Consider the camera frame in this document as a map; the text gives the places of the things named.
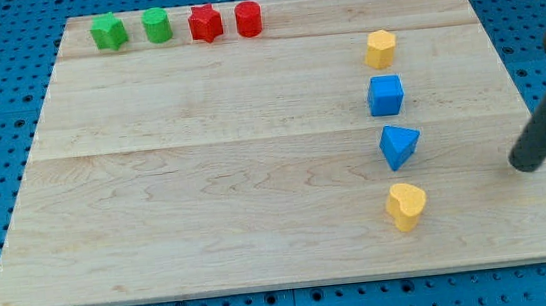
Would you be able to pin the red star block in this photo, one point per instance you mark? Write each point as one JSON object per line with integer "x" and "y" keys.
{"x": 205, "y": 23}

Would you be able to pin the green star block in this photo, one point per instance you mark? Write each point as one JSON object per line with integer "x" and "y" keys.
{"x": 108, "y": 32}

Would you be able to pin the blue triangle block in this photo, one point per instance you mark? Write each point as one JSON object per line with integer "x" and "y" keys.
{"x": 398, "y": 144}

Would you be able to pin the blue cube block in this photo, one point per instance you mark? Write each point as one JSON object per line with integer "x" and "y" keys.
{"x": 385, "y": 95}

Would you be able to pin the yellow hexagon block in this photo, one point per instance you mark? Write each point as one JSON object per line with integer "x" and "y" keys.
{"x": 380, "y": 49}

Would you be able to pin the yellow heart block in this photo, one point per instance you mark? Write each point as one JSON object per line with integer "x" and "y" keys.
{"x": 405, "y": 203}

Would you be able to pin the wooden board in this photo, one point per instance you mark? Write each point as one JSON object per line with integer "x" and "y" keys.
{"x": 187, "y": 170}

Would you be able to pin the red cylinder block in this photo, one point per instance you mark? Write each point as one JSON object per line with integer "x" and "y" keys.
{"x": 248, "y": 18}

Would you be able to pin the green cylinder block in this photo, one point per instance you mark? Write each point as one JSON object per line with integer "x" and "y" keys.
{"x": 157, "y": 25}

